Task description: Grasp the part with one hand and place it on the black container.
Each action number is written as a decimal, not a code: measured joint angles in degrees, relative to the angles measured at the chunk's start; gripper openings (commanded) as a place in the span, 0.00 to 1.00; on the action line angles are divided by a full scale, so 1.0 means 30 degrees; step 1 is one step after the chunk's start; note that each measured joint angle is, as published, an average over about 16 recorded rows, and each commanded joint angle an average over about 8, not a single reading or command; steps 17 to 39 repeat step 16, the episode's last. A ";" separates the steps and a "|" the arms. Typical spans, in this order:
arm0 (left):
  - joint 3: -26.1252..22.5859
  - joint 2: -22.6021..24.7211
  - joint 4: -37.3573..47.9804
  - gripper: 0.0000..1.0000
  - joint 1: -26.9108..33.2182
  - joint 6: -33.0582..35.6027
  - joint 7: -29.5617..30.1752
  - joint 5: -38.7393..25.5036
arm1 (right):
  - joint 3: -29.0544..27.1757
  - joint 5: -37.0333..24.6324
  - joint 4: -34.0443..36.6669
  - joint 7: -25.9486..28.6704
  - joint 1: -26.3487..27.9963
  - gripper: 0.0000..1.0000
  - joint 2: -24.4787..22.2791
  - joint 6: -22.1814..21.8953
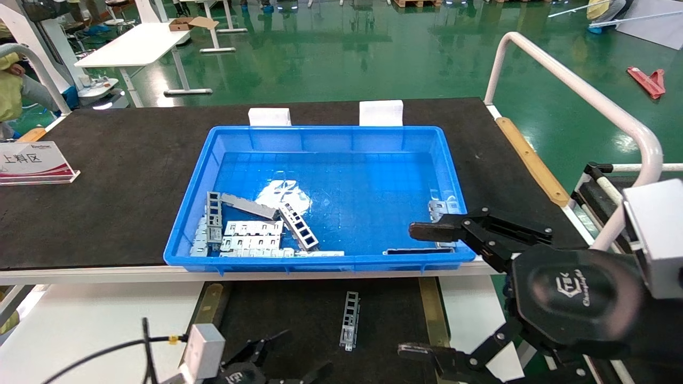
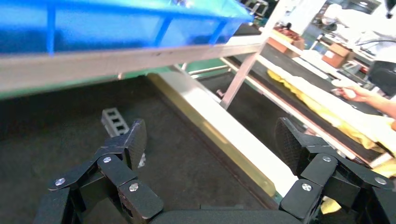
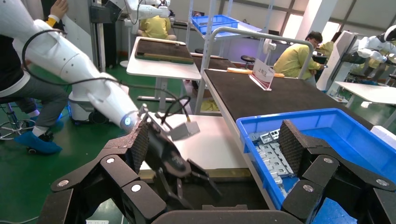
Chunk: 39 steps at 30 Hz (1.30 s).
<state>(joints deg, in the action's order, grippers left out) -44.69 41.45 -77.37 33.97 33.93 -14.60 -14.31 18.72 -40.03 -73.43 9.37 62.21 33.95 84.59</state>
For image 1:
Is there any long wooden edge strip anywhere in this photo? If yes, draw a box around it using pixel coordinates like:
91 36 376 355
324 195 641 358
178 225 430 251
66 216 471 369
495 117 570 208

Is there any white paper label left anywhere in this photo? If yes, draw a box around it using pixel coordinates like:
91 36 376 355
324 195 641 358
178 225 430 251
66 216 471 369
249 108 292 127

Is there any person in yellow clothing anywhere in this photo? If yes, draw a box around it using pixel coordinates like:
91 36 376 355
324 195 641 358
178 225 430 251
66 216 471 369
0 51 26 121
585 0 633 34

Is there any dark thin metal bar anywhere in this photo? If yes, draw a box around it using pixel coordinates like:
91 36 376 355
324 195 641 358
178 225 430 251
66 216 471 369
383 247 455 255

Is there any white tube handrail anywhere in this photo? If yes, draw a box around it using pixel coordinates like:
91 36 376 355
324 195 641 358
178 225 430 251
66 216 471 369
483 31 683 251

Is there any round white machine base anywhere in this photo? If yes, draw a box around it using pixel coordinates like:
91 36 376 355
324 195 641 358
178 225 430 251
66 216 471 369
77 75 121 106

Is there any black frame with white roll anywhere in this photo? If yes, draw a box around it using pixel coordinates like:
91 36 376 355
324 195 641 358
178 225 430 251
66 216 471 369
570 162 630 241

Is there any grey tube handrail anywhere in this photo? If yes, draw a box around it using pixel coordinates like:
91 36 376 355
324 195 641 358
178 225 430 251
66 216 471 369
0 44 71 115

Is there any white red sign placard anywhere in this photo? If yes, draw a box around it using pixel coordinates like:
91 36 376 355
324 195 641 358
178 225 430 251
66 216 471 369
0 141 81 186

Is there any white paper label right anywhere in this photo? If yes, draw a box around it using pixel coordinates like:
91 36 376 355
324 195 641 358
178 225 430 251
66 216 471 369
359 100 404 127

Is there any stacked silver tab part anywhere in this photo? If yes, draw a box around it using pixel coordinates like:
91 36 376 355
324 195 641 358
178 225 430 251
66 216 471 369
190 215 210 258

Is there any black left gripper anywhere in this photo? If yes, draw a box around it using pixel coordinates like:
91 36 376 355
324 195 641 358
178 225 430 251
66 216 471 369
213 329 335 384

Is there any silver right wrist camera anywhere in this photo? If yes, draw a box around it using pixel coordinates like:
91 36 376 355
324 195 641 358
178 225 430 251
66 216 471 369
623 179 683 300

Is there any open cardboard box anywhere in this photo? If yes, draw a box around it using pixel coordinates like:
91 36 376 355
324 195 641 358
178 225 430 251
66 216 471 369
169 16 219 31

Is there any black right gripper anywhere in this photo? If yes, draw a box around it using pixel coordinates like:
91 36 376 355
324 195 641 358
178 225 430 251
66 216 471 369
398 208 647 384

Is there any black table mat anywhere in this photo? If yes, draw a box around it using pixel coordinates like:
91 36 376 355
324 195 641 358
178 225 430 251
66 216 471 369
0 97 590 271

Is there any grey metal ladder bracket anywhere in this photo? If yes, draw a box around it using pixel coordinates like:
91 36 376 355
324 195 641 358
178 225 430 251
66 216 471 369
206 191 223 249
278 203 320 252
340 291 361 351

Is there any white work table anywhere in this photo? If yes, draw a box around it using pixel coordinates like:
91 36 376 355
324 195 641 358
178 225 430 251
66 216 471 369
75 21 213 107

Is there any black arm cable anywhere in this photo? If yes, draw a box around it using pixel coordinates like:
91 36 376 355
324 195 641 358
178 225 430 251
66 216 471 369
43 317 188 384

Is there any white machine column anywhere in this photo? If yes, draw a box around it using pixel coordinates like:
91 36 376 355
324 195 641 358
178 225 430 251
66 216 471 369
0 0 73 91

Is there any blue plastic bin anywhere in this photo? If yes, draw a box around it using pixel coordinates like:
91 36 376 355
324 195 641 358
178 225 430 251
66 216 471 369
163 125 476 275

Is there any white paper label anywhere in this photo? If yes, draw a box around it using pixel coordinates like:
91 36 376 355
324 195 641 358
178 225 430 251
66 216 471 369
249 108 292 127
359 100 404 127

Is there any white table frame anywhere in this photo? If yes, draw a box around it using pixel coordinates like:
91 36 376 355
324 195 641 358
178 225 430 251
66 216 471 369
181 0 249 54

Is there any white floor board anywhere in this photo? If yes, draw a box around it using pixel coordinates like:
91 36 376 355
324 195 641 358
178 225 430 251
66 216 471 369
619 0 683 50

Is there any long white pole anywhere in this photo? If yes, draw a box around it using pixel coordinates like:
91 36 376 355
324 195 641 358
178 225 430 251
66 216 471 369
603 10 683 27

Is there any long thin silver part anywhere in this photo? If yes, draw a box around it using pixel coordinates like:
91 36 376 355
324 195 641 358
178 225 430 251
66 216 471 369
219 248 345 258

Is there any flat grey metal plate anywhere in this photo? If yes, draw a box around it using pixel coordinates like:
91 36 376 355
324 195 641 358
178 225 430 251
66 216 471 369
220 193 279 221

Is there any red floor object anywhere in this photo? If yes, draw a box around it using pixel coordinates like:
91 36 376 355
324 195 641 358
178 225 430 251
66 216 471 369
626 67 666 100

